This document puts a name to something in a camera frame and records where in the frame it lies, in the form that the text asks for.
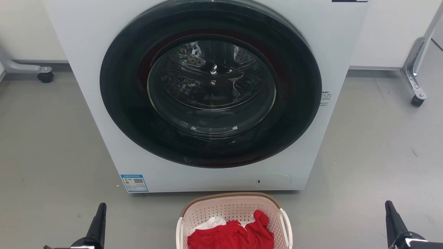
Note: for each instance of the white front-load washing machine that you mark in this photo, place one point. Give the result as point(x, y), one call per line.
point(86, 86)

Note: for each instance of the white garment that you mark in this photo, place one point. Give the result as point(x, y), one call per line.
point(213, 222)

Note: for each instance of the cream perforated plastic laundry basket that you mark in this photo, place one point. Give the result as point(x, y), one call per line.
point(235, 209)

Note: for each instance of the red garment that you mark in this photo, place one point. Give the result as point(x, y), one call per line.
point(228, 238)

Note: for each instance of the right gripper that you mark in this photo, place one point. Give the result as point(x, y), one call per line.
point(413, 242)

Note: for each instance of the dark round washing machine door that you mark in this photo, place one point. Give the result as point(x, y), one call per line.
point(121, 103)

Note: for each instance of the grey metal stand leg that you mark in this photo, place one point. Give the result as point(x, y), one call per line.
point(20, 67)
point(412, 67)

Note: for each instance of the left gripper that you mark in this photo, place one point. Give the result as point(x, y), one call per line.
point(83, 244)

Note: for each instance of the blue energy label sticker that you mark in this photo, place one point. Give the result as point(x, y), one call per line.
point(134, 183)

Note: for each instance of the black caster wheel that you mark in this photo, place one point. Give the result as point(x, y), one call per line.
point(417, 101)
point(45, 77)

